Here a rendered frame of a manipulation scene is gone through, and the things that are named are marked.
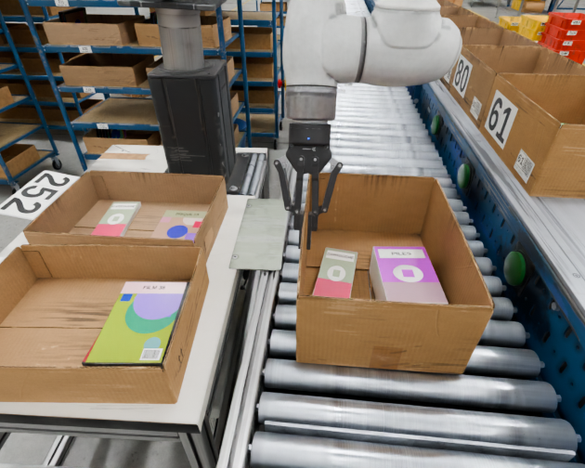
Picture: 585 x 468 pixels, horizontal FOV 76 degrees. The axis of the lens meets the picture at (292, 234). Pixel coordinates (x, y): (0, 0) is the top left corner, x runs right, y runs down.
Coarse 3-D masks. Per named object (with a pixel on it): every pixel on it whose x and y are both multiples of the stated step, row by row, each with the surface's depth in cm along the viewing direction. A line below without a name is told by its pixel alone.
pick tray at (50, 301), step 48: (0, 288) 72; (48, 288) 79; (96, 288) 79; (192, 288) 68; (0, 336) 69; (48, 336) 69; (96, 336) 69; (192, 336) 69; (0, 384) 57; (48, 384) 57; (96, 384) 56; (144, 384) 56
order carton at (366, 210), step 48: (336, 192) 89; (384, 192) 88; (432, 192) 86; (336, 240) 92; (384, 240) 92; (432, 240) 84; (480, 288) 59; (336, 336) 61; (384, 336) 59; (432, 336) 58; (480, 336) 58
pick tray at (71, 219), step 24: (72, 192) 96; (96, 192) 105; (120, 192) 105; (144, 192) 105; (168, 192) 104; (192, 192) 103; (216, 192) 93; (48, 216) 88; (72, 216) 96; (96, 216) 100; (144, 216) 100; (216, 216) 93; (48, 240) 81; (72, 240) 80; (96, 240) 79; (120, 240) 79; (144, 240) 78; (168, 240) 78; (192, 240) 78
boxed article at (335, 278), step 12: (336, 252) 86; (348, 252) 86; (324, 264) 83; (336, 264) 83; (348, 264) 83; (324, 276) 80; (336, 276) 80; (348, 276) 80; (324, 288) 77; (336, 288) 77; (348, 288) 77
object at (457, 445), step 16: (272, 432) 59; (288, 432) 59; (304, 432) 58; (320, 432) 58; (336, 432) 57; (352, 432) 57; (368, 432) 57; (448, 448) 57; (464, 448) 57; (480, 448) 56; (496, 448) 56; (512, 448) 55; (528, 448) 55; (544, 448) 55
